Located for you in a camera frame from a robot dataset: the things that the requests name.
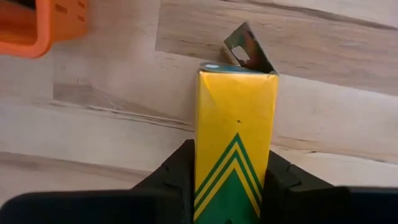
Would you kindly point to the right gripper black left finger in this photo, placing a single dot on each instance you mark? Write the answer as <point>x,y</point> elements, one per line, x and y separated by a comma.
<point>149,205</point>

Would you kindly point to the orange slotted plastic basket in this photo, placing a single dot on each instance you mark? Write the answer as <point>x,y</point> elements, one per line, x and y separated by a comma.
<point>21,31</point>

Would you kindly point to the yellow green Crayola box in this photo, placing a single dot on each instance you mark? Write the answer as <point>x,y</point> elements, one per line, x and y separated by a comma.
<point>236,105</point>

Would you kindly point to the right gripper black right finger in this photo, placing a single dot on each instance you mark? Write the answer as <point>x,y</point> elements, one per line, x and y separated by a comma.
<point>311,205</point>

